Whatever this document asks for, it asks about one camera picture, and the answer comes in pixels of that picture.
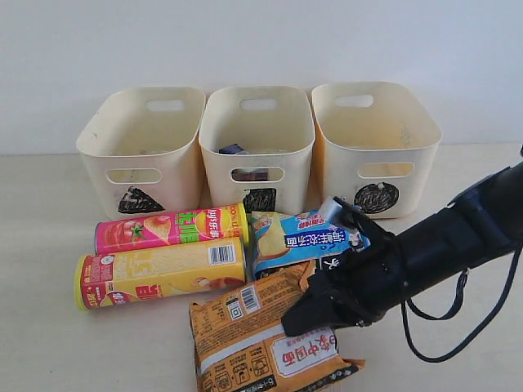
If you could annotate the blue noodle packet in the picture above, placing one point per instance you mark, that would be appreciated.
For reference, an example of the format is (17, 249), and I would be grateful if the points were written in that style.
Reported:
(282, 240)

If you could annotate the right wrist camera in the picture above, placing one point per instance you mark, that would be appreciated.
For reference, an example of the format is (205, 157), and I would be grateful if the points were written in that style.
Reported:
(346, 216)

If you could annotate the yellow chips can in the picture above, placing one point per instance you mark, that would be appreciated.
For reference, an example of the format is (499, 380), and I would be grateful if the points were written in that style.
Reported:
(139, 275)

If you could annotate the orange noodle packet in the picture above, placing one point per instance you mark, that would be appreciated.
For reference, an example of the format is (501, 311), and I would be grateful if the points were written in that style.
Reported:
(240, 344)

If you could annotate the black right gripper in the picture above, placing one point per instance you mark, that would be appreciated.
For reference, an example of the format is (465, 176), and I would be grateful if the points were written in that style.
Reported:
(348, 294)

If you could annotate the left cream plastic bin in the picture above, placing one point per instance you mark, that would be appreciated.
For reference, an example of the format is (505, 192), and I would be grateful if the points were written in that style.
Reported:
(141, 152)

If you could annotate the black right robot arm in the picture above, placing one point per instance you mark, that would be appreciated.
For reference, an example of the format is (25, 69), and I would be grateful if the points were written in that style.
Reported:
(482, 223)

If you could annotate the cream plastic bin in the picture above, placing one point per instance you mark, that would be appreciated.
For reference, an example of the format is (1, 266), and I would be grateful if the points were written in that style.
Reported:
(375, 144)
(141, 152)
(275, 125)

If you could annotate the pink chips can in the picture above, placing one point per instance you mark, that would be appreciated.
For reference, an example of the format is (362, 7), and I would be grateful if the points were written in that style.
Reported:
(172, 229)

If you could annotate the purple small box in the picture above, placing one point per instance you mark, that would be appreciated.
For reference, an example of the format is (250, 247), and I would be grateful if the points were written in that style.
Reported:
(248, 175)

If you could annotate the middle cream plastic bin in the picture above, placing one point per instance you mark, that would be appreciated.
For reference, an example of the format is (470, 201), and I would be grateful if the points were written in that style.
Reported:
(275, 125)

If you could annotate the right cream plastic bin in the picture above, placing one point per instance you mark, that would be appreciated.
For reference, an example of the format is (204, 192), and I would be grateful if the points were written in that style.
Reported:
(375, 144)

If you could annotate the white blue milk carton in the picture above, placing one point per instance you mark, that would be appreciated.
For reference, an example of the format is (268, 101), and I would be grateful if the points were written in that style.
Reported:
(233, 149)

